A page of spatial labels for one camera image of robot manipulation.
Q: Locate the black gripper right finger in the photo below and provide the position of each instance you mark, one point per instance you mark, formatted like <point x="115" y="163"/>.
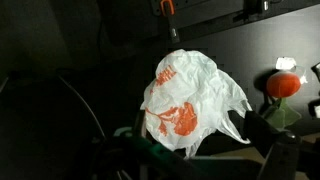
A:
<point x="280" y="153"/>

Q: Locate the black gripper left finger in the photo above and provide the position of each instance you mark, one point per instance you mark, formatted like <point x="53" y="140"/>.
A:
<point x="140" y="146"/>

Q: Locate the white plastic bag orange print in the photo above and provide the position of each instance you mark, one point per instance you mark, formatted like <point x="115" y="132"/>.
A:
<point x="190" y="100"/>

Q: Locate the red plush fruit green leaf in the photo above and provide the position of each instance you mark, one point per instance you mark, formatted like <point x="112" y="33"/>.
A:
<point x="283" y="85"/>

